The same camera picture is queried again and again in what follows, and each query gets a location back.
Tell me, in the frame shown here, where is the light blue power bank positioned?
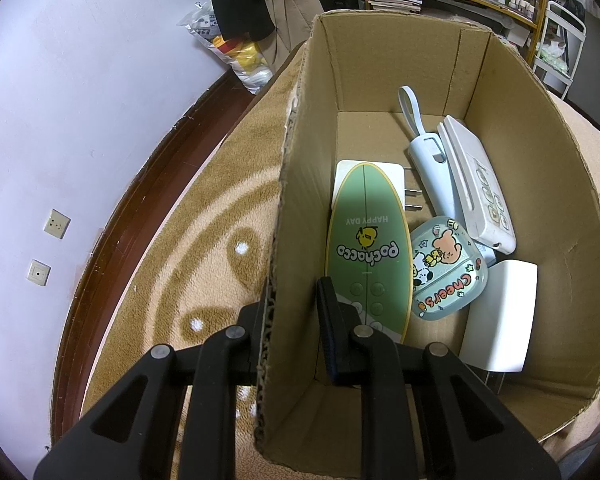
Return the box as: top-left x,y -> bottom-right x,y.
398,86 -> 497,262

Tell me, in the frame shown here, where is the upper wall socket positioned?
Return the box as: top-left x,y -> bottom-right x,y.
43,209 -> 71,240

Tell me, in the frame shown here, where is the large white charger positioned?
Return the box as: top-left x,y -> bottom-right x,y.
460,259 -> 539,393

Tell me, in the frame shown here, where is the white utility cart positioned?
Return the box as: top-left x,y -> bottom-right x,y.
532,0 -> 586,100

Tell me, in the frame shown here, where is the green surfboard-shaped card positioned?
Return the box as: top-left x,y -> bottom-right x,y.
325,163 -> 413,342

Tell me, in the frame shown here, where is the small white plug adapter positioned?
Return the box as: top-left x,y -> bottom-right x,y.
332,159 -> 424,211

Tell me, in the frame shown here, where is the wall socket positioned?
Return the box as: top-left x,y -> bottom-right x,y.
27,259 -> 52,287
43,209 -> 71,240

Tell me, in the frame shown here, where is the beige trench coat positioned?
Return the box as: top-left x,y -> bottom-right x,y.
258,0 -> 323,73

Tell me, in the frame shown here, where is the cardboard box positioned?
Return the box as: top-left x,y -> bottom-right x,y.
254,11 -> 600,478

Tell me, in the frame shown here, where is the white case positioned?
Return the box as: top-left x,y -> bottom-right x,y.
438,115 -> 517,255

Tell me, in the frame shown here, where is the lower wall socket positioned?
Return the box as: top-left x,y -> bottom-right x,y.
27,259 -> 52,287

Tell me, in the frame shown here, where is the plastic bag with toys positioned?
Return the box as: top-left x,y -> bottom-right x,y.
178,1 -> 273,94

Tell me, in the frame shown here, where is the cartoon cheers case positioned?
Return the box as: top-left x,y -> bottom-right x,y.
412,216 -> 488,321

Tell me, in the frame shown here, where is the stack of books left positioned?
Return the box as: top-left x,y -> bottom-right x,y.
368,0 -> 422,13

